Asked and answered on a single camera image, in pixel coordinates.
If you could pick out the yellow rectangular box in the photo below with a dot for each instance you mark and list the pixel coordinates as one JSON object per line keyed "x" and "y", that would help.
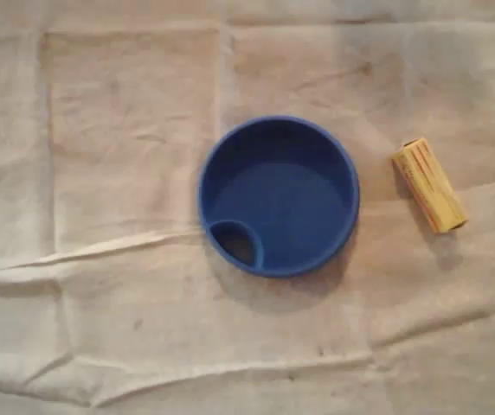
{"x": 429, "y": 186}

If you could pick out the blue round bowl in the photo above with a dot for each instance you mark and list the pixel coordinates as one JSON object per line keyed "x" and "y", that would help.
{"x": 291, "y": 203}

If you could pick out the white wrinkled table cloth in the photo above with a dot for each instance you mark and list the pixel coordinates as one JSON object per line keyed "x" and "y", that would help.
{"x": 100, "y": 173}

